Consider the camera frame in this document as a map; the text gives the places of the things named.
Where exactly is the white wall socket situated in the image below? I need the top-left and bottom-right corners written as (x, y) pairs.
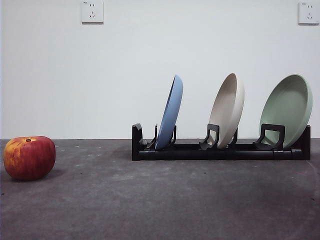
top-left (80, 0), bottom-right (105, 25)
top-left (297, 1), bottom-right (320, 26)

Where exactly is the red yellow apple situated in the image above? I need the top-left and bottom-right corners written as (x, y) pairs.
top-left (3, 135), bottom-right (57, 182)

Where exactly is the black plate rack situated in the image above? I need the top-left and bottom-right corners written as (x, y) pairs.
top-left (131, 122), bottom-right (312, 162)

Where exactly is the beige plate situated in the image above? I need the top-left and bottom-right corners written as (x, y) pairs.
top-left (208, 72), bottom-right (246, 149)

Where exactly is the blue plate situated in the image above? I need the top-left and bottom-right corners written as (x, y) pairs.
top-left (154, 74), bottom-right (184, 151)

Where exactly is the green plate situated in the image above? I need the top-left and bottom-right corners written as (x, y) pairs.
top-left (259, 73), bottom-right (314, 149)

